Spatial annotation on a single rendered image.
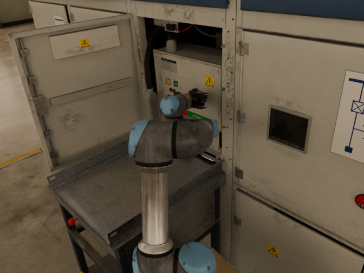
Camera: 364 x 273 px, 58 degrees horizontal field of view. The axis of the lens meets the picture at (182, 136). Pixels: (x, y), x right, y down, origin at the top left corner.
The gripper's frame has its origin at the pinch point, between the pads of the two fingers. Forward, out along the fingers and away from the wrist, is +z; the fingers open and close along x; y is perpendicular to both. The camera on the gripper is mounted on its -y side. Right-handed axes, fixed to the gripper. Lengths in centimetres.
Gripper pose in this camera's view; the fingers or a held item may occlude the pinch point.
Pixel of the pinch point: (202, 96)
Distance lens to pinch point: 164.3
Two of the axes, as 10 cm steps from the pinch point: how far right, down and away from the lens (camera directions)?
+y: 8.5, 2.1, -4.7
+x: 0.8, -9.5, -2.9
